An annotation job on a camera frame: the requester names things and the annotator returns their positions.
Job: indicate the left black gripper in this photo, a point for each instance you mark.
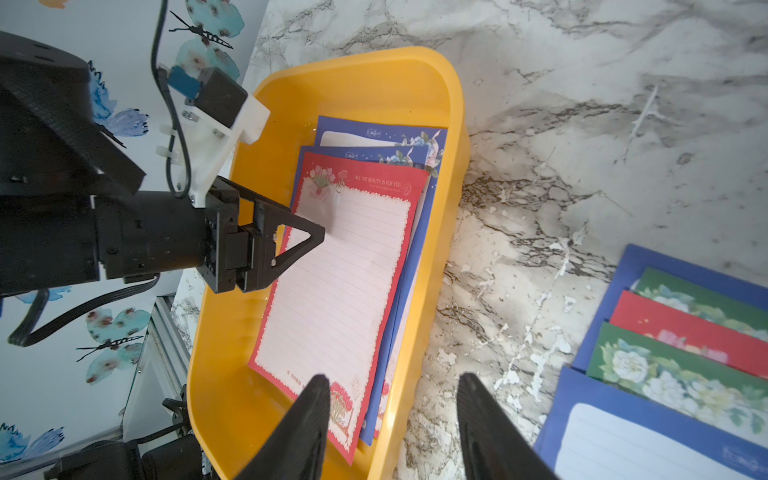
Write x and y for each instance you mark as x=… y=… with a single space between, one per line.
x=72 y=207

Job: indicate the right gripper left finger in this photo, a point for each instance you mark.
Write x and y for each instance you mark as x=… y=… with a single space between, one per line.
x=296 y=448

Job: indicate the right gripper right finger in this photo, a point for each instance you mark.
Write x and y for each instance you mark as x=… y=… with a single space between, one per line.
x=492 y=447

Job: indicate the yellow plastic storage tray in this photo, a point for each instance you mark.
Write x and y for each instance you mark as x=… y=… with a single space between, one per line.
x=233 y=408

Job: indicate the red stationery paper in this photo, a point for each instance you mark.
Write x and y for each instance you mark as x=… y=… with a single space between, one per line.
x=690 y=333
x=327 y=313

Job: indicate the green floral stationery paper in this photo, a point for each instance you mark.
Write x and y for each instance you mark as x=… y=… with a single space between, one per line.
x=704 y=303
x=690 y=384

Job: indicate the stack of stationery papers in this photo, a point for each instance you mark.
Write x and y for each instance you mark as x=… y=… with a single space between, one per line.
x=419 y=147

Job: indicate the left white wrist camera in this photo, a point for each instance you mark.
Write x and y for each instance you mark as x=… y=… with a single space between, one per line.
x=217 y=116

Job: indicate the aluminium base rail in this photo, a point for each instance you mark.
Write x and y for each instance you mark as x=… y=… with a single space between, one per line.
x=161 y=373

